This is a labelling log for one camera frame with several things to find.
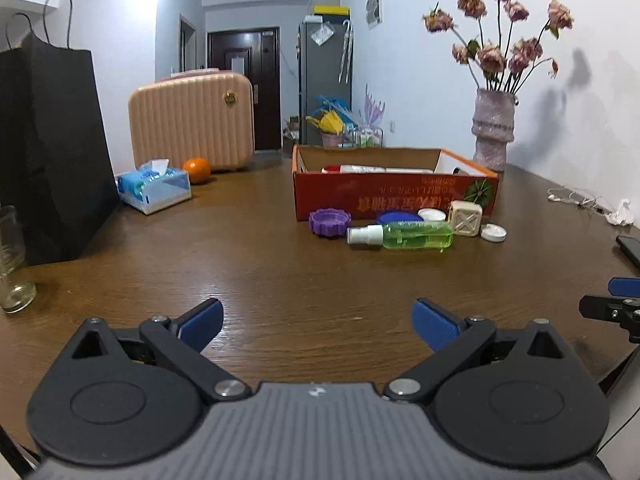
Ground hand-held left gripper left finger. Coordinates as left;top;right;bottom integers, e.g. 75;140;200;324
65;298;251;403

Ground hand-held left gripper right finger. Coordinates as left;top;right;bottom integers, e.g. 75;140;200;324
384;298;576;403

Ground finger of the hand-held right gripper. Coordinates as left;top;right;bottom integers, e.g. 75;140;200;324
607;276;640;297
579;294;640;344

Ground orange cardboard box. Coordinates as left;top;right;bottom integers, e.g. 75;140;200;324
291;144;501;222

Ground red and white lint brush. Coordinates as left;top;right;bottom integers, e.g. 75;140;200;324
321;164;437;175

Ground black smartphone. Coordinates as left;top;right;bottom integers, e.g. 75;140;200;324
615;235;640;266

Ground crumpled white tissue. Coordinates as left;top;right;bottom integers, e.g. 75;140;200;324
605;198;639;226

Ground green spray bottle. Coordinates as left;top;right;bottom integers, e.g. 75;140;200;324
346;220;455;252

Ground white earphones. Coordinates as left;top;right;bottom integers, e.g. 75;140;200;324
547;187;617;214

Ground beige lattice cube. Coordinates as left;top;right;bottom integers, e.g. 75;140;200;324
448;200;484;238

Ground blue bottle cap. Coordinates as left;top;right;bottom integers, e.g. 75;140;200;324
376;210;424;226

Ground blue tissue box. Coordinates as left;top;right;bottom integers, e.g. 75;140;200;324
116;158;193;216

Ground purple bottle cap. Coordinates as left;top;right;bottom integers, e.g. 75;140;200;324
308;208;353;239

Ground orange fruit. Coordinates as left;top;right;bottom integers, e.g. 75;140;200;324
182;157;212;185

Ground clear drinking glass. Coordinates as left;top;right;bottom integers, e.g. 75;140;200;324
0;205;37;314

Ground pink ribbed suitcase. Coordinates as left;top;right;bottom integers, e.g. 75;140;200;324
128;69;256;174

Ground small storage rack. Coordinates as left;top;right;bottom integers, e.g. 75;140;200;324
352;125;385;149

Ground textured pink vase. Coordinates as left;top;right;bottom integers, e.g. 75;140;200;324
472;87;516;174

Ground black paper bag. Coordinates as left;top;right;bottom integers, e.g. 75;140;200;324
0;0;121;267

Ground blue and yellow toys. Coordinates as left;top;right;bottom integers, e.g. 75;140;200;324
305;94;353;148

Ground dark brown entrance door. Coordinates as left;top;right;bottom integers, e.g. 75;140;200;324
207;27;281;151

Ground grey refrigerator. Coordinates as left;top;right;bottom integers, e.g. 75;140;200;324
298;16;354;147

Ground dried pink roses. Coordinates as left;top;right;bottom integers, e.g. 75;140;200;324
422;0;576;97

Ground grey side door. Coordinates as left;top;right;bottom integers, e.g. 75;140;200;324
179;15;197;73

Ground hanging wrapped umbrella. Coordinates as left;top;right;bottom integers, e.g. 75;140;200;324
338;20;354;84

